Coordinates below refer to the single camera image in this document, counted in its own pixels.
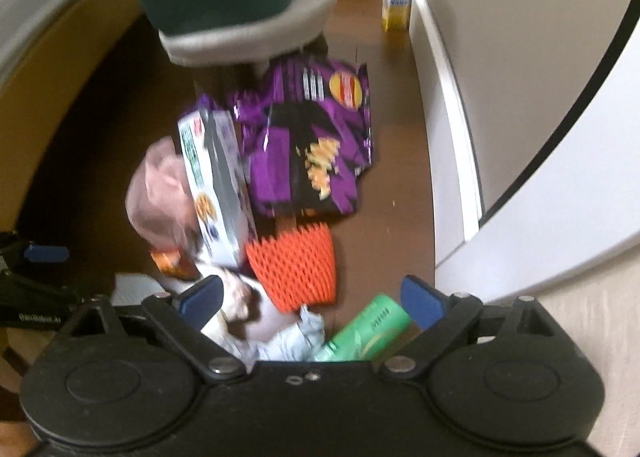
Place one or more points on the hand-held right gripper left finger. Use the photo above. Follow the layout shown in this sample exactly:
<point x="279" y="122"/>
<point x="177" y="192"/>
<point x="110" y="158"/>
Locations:
<point x="202" y="301"/>

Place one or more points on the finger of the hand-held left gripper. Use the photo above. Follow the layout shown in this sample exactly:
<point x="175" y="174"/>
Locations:
<point x="46" y="253"/>

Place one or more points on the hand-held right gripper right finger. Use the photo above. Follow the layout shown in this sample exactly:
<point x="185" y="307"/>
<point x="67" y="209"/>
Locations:
<point x="422" y="302"/>

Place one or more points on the green tube packet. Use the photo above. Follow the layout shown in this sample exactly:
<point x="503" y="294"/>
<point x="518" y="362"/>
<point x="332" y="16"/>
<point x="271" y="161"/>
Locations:
<point x="365" y="332"/>

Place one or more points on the orange foam net sleeve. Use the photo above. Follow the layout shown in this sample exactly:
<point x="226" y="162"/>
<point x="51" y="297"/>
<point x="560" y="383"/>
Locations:
<point x="295" y="267"/>

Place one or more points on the white tissue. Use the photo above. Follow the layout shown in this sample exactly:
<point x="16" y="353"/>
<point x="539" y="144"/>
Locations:
<point x="295" y="342"/>

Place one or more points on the orange snack wrapper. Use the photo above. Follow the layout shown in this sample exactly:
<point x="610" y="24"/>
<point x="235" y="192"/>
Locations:
<point x="172" y="264"/>

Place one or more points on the white paper sheet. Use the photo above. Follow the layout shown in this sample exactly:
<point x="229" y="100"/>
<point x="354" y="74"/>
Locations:
<point x="132" y="289"/>

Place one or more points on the pink plastic bag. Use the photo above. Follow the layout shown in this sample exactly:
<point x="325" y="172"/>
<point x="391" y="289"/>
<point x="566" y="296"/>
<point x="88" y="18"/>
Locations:
<point x="155" y="197"/>

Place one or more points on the white and green carton box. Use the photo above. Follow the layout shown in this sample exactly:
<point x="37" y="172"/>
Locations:
<point x="220" y="187"/>

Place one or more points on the white cabinet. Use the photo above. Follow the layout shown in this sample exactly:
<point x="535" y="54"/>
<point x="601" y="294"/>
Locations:
<point x="550" y="237"/>

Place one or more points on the purple chip bag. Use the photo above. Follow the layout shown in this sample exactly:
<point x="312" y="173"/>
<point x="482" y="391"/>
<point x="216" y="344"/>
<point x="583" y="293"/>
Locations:
<point x="280" y="157"/>

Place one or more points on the yellow bottle with white cap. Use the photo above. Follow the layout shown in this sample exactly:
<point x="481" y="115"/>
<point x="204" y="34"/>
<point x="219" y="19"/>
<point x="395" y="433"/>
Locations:
<point x="395" y="12"/>

